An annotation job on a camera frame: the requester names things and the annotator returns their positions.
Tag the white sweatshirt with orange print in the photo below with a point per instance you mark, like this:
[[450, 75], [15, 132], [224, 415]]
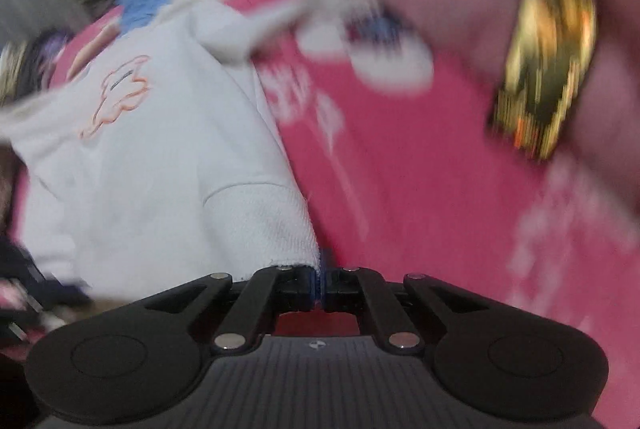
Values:
[[175, 159]]

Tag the pink floral blanket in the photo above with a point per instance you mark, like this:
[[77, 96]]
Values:
[[400, 209]]

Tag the person's dark clothing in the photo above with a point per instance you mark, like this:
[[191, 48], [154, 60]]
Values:
[[30, 259]]

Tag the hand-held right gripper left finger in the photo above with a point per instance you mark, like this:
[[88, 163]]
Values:
[[310, 291]]

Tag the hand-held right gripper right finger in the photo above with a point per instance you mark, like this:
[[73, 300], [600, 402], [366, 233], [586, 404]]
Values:
[[332, 291]]

